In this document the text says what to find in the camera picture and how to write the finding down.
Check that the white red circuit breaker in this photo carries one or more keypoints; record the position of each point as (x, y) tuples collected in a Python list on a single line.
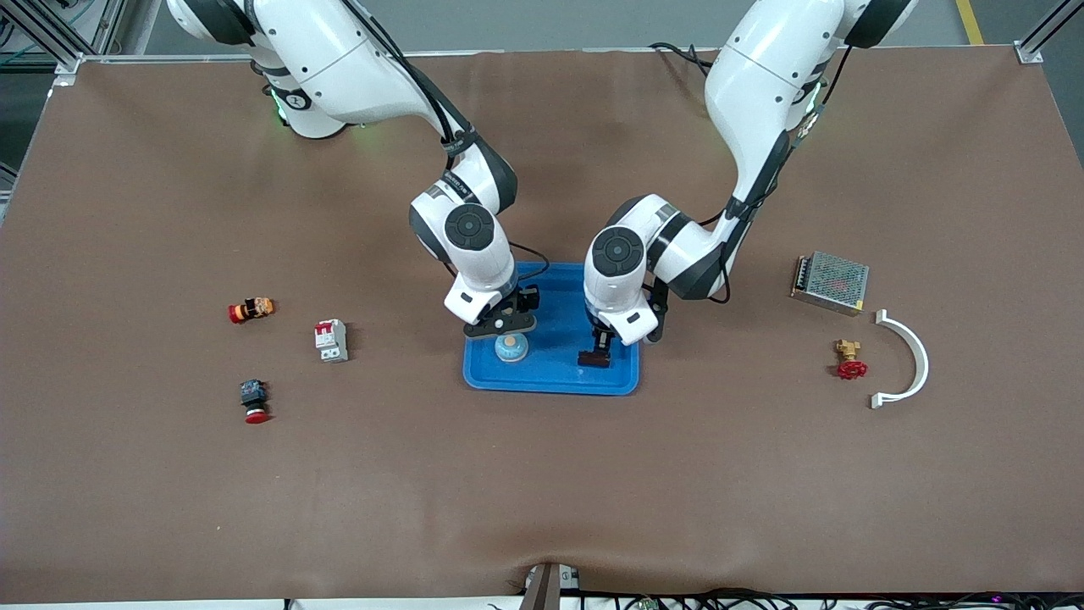
[(331, 341)]

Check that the white curved plastic bracket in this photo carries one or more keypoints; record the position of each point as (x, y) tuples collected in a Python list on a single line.
[(924, 360)]

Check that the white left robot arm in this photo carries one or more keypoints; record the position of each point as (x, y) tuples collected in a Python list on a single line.
[(762, 76)]

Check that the light blue desk bell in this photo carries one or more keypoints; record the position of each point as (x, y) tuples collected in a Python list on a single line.
[(511, 347)]

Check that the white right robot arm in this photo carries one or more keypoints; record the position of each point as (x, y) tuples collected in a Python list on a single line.
[(483, 263)]

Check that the metal mesh power supply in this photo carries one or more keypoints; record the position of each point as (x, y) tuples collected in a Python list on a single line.
[(832, 283)]

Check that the dark brown capacitor block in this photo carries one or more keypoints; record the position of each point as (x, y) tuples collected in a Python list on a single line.
[(594, 363)]

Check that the brown table mat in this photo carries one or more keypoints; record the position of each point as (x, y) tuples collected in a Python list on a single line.
[(542, 474)]

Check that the blue black emergency stop button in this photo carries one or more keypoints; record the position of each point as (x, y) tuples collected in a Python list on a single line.
[(255, 401)]

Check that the orange emergency stop button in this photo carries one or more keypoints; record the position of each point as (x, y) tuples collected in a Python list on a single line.
[(251, 310)]

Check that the aluminium frame post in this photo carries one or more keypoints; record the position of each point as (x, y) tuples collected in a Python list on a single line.
[(1029, 52), (68, 66)]

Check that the blue plastic tray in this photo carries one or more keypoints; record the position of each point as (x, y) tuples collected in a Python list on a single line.
[(550, 364)]

